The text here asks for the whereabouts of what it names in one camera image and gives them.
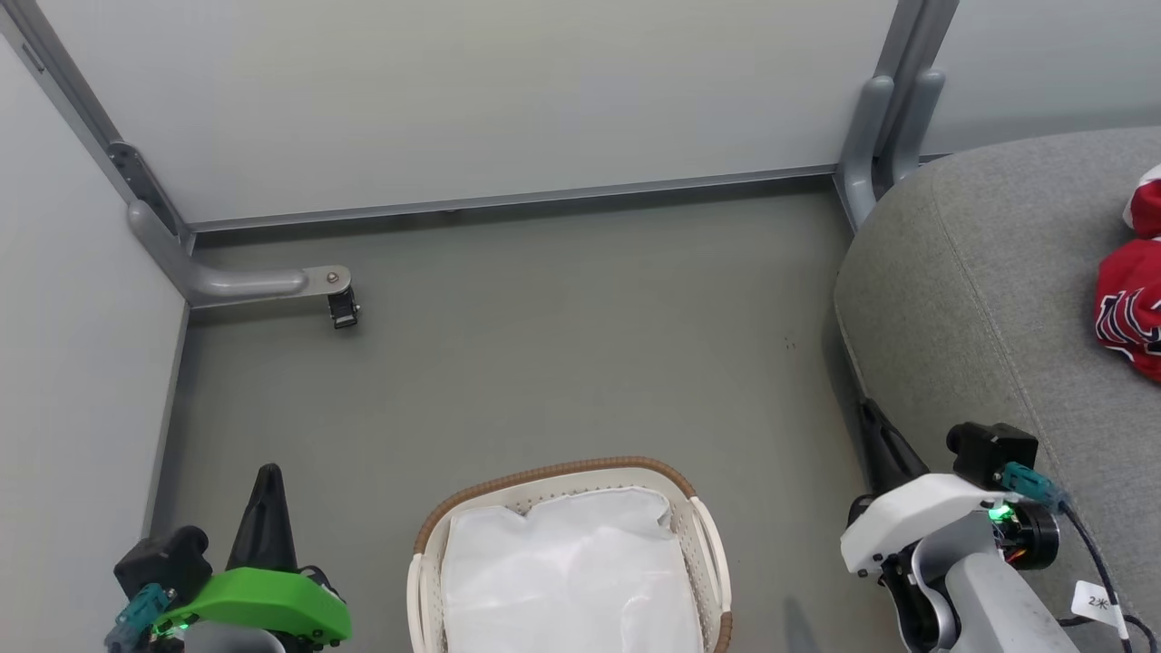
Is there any red garment with striped logo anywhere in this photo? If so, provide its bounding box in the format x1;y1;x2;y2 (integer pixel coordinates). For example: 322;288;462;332
1093;163;1161;384

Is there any grey metal partition post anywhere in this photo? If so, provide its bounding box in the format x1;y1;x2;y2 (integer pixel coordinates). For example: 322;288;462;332
871;0;960;173

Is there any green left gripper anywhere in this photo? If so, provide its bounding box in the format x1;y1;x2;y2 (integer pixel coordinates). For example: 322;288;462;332
150;463;353;649

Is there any grey partition foot with caster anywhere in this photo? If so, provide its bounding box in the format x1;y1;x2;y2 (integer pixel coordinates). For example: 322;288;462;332
127;200;352;309

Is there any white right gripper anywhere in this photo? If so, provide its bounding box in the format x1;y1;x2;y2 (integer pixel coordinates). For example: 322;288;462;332
840;397;1010;653

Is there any white cable tag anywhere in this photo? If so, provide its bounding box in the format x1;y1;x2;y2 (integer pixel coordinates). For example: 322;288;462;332
1070;580;1131;629

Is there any grey fabric sofa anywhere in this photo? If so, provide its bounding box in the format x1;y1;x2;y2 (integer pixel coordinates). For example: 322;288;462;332
833;127;1161;653

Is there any grey partition bottom rail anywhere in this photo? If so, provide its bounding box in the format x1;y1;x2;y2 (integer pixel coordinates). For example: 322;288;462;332
189;165;840;234

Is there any grey upright partition foot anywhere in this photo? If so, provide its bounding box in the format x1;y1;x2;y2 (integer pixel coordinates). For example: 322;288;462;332
834;74;899;232
887;68;946;187

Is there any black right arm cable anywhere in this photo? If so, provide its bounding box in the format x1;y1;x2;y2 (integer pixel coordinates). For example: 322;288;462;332
1057;499;1161;653

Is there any white basket liner cloth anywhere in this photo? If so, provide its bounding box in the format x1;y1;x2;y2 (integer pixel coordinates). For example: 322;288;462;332
442;487;707;653

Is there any white basket with brown rim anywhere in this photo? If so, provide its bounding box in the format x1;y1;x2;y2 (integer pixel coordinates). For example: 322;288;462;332
406;456;734;653

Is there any grey hinged partition post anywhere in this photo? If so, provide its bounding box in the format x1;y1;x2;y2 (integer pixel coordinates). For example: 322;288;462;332
0;0;196;255

